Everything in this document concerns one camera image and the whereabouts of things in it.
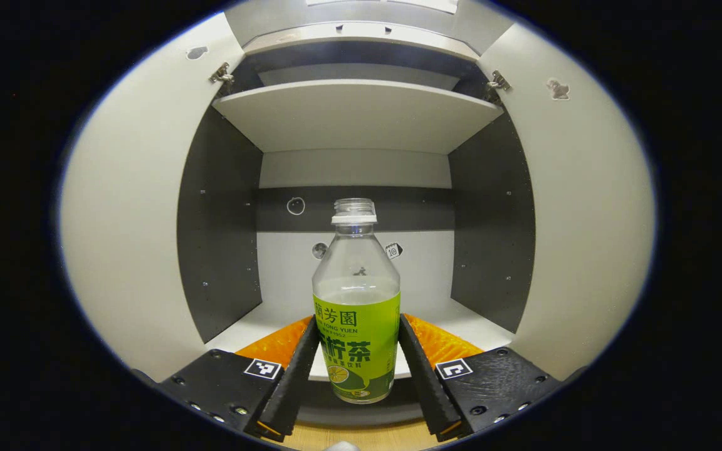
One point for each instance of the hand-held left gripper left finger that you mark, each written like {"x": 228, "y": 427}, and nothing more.
{"x": 289, "y": 388}

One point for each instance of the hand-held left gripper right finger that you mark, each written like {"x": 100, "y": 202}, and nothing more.
{"x": 427, "y": 388}

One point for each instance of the green label bottle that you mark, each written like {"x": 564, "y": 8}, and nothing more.
{"x": 356, "y": 338}

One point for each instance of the white cabinet door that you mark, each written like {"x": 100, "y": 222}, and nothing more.
{"x": 129, "y": 219}
{"x": 586, "y": 219}

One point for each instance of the white cabinet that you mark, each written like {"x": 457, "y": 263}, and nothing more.
{"x": 355, "y": 116}

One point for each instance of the metal door hinge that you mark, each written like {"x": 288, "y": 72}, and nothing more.
{"x": 221, "y": 74}
{"x": 497, "y": 80}

